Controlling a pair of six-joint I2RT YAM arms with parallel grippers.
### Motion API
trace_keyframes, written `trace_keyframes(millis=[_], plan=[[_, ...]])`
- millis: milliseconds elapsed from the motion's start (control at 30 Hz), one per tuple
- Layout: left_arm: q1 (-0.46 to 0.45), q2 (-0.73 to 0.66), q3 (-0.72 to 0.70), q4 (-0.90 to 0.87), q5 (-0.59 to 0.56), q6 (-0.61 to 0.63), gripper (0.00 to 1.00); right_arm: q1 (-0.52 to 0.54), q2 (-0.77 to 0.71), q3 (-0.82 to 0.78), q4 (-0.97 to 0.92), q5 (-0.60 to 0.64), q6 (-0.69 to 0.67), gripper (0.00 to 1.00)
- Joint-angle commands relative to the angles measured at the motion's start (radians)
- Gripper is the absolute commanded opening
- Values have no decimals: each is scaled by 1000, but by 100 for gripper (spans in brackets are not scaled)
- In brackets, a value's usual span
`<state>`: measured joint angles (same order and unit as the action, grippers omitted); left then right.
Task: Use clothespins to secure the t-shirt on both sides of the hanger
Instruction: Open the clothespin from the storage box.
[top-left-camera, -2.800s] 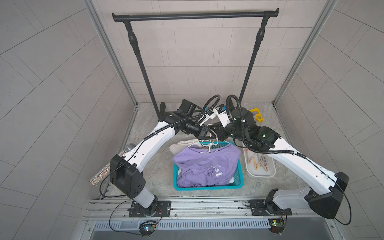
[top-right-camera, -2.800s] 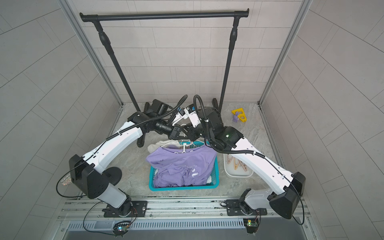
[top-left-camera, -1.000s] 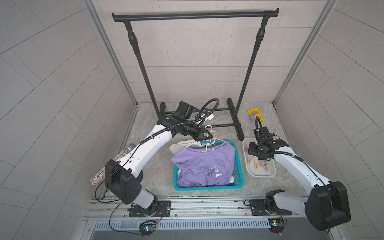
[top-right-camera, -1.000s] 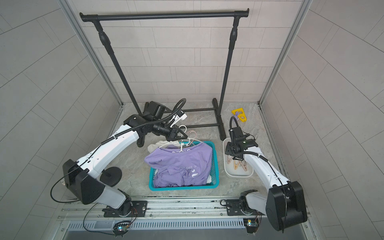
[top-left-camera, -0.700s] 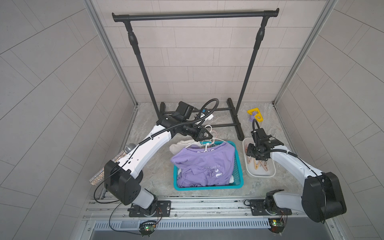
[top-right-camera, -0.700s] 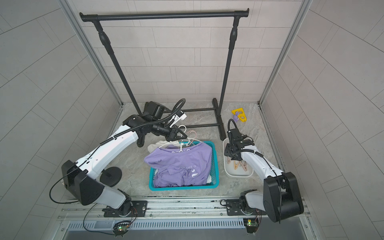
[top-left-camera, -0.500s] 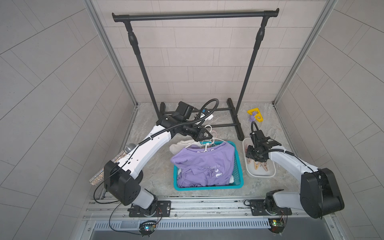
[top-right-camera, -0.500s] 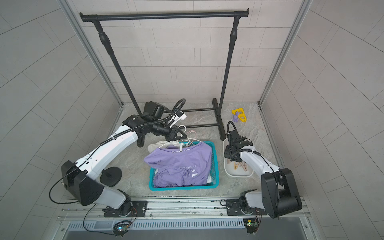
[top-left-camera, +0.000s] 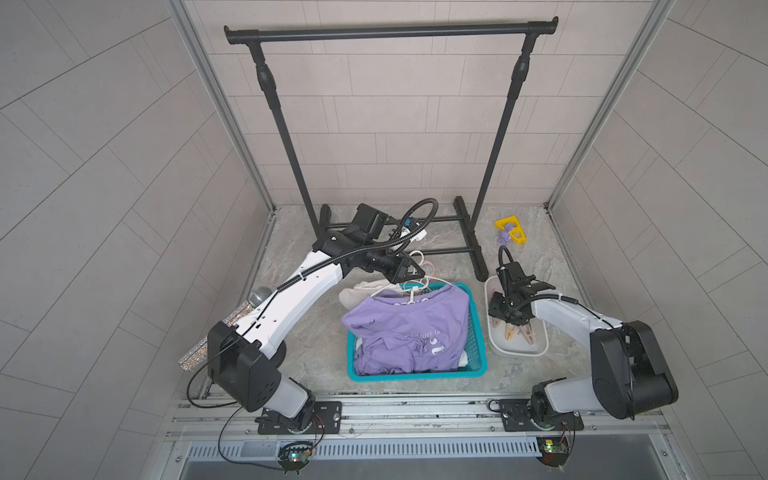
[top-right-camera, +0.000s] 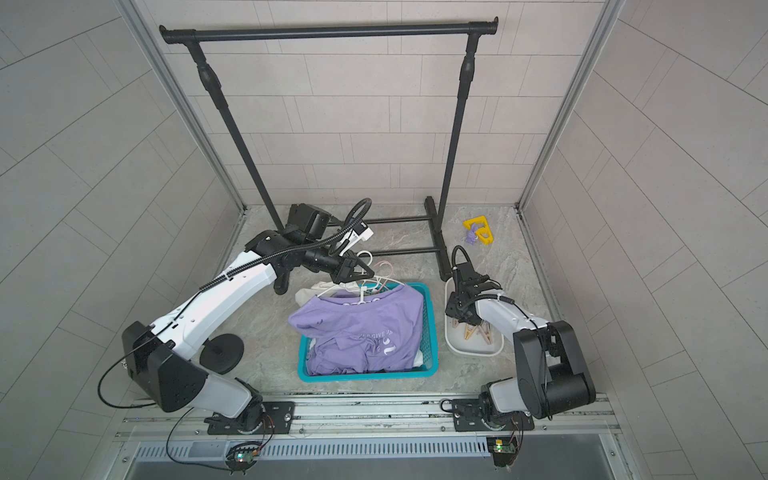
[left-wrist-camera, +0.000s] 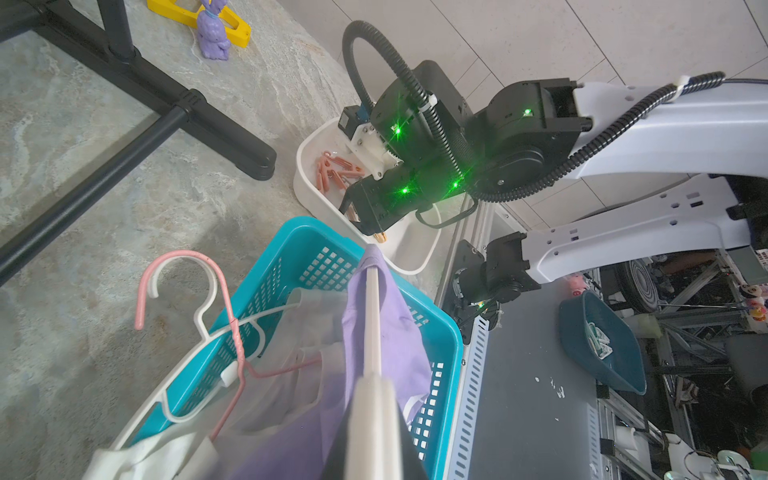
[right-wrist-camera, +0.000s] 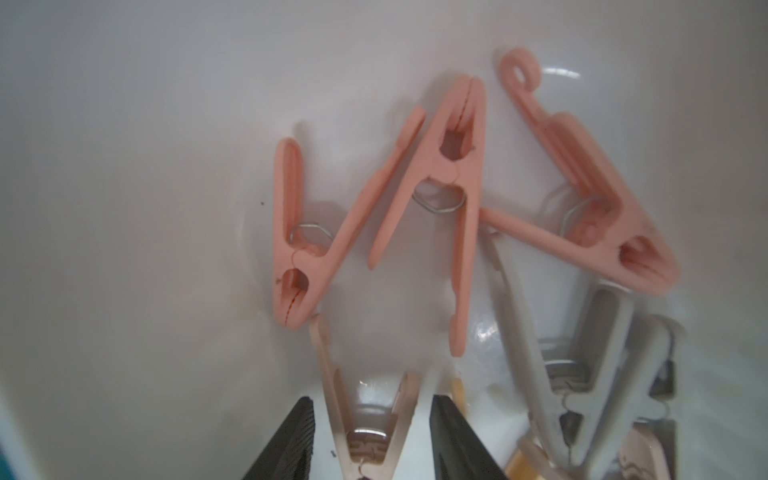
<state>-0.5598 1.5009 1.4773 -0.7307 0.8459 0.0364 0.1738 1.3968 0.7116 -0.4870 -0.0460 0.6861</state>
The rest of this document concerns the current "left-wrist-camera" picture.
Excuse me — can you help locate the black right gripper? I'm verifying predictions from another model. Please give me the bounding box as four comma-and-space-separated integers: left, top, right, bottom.
339, 163, 474, 236

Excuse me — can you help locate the white plastic hanger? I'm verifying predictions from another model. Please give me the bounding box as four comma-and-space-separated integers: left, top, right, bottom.
111, 259, 307, 450

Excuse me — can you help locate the purple t-shirt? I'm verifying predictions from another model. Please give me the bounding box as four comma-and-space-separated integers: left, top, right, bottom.
232, 245, 432, 479

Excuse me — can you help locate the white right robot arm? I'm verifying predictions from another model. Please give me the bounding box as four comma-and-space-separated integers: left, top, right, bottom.
338, 20, 767, 326

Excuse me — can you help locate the white plastic clothespin tray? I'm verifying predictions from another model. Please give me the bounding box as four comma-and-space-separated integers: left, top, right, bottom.
293, 119, 441, 275

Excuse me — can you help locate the teal plastic laundry basket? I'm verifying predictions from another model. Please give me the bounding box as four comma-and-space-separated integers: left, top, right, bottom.
112, 217, 463, 479

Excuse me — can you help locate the white garment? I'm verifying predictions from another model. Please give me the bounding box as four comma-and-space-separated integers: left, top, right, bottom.
84, 289, 347, 479

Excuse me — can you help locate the yellow plastic triangle toy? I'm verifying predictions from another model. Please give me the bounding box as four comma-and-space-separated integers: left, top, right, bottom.
146, 0, 253, 49

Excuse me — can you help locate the purple toy figure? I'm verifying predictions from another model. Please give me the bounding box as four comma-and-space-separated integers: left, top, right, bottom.
196, 0, 231, 61

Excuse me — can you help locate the dark teal plastic bin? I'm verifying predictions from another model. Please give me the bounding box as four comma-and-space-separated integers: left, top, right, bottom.
558, 291, 647, 395

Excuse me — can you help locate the black metal clothes rack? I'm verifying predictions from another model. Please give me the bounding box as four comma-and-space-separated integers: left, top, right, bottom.
1, 1, 277, 280

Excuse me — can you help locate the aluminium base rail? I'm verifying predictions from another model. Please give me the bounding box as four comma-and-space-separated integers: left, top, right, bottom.
436, 204, 492, 479

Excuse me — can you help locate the pink wire hanger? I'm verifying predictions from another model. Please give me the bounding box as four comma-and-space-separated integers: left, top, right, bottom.
112, 250, 321, 448

